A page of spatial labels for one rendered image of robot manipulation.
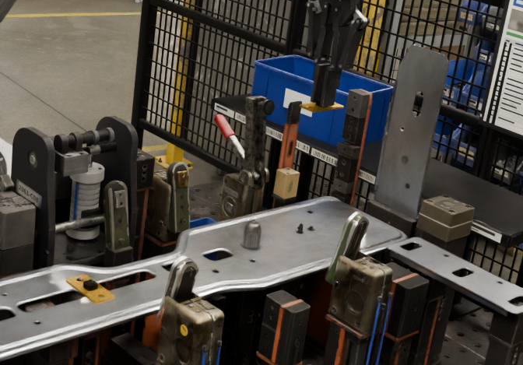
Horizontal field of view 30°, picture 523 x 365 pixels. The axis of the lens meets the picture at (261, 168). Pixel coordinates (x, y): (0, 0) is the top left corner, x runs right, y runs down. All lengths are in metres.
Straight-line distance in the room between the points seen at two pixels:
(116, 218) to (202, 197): 1.04
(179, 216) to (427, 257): 0.46
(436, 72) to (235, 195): 0.45
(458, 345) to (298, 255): 0.58
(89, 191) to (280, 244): 0.35
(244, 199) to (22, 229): 0.47
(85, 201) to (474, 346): 0.94
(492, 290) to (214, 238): 0.50
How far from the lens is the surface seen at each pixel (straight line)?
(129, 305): 1.51
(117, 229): 1.70
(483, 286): 1.77
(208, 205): 2.67
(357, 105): 2.07
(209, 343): 1.44
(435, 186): 2.11
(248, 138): 1.87
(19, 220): 1.62
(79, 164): 1.64
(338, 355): 1.72
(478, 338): 2.25
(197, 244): 1.72
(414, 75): 1.94
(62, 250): 1.74
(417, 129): 1.95
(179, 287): 1.44
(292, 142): 1.96
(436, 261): 1.82
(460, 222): 1.93
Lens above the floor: 1.73
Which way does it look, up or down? 20 degrees down
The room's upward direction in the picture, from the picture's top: 8 degrees clockwise
